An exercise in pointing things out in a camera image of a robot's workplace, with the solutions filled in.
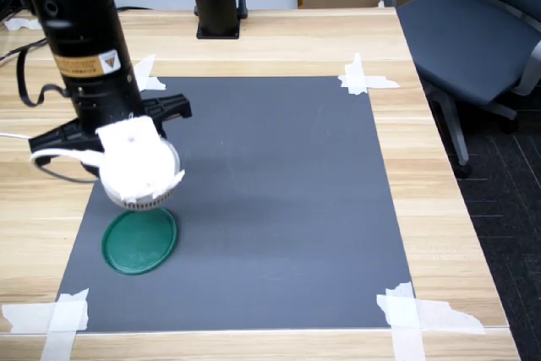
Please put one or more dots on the round green lid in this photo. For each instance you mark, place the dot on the round green lid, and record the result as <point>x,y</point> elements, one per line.
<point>139,247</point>

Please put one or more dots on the white tape piece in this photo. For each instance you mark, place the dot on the white tape piece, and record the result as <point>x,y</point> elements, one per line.
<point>355,80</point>
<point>401,314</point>
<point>154,83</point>
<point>67,314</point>

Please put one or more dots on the black table clamp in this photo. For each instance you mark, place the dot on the black table clamp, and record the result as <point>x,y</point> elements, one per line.
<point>243,3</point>

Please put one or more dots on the dark grey mat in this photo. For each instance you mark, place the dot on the dark grey mat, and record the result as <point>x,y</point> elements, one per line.
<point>274,209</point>

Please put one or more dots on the small white tape scrap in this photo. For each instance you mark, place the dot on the small white tape scrap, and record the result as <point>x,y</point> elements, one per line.
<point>19,24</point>

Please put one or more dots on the blue-grey office chair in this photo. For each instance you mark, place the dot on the blue-grey office chair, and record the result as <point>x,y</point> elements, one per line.
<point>460,39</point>

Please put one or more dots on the white gripper camera box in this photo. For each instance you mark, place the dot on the white gripper camera box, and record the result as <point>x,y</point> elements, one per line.
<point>139,158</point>

